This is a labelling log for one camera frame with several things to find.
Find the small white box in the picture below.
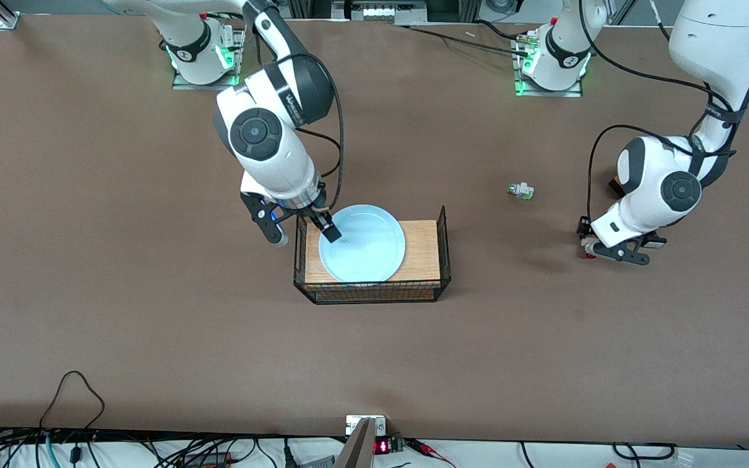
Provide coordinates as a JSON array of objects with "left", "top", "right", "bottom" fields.
[{"left": 345, "top": 414, "right": 388, "bottom": 437}]

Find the long black table cable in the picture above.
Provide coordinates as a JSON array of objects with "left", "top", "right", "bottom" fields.
[{"left": 395, "top": 19, "right": 544, "bottom": 57}]

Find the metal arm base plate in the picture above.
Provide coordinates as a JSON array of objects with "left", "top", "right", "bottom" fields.
[
  {"left": 513, "top": 31, "right": 585, "bottom": 99},
  {"left": 172, "top": 26, "right": 244, "bottom": 91}
]

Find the black wire mesh basket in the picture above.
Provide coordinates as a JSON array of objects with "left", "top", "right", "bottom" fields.
[{"left": 293, "top": 205, "right": 453, "bottom": 306}]

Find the wooden board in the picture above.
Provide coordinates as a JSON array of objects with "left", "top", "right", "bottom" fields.
[{"left": 304, "top": 220, "right": 442, "bottom": 285}]

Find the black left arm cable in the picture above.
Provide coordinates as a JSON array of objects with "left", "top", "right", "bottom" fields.
[{"left": 578, "top": 0, "right": 749, "bottom": 226}]

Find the grey metal bar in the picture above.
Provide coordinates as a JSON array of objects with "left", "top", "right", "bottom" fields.
[{"left": 332, "top": 418, "right": 376, "bottom": 468}]

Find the thin black cable loop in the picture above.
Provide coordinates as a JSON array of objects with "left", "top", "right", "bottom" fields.
[{"left": 611, "top": 441, "right": 678, "bottom": 462}]

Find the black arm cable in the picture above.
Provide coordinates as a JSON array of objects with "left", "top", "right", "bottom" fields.
[
  {"left": 254, "top": 52, "right": 345, "bottom": 219},
  {"left": 578, "top": 0, "right": 749, "bottom": 226}
]

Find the light blue round plate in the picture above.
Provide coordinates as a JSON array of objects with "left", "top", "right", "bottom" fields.
[{"left": 319, "top": 204, "right": 407, "bottom": 283}]

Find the black looped cable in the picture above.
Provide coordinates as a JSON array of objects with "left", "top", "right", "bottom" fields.
[{"left": 39, "top": 370, "right": 106, "bottom": 432}]

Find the aluminium frame with white unit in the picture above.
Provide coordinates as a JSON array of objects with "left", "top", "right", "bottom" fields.
[{"left": 287, "top": 0, "right": 483, "bottom": 26}]

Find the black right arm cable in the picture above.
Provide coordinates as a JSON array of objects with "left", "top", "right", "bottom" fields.
[{"left": 254, "top": 52, "right": 345, "bottom": 219}]

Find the red clip lead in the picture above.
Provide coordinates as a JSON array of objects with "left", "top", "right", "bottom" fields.
[{"left": 406, "top": 439, "right": 457, "bottom": 468}]

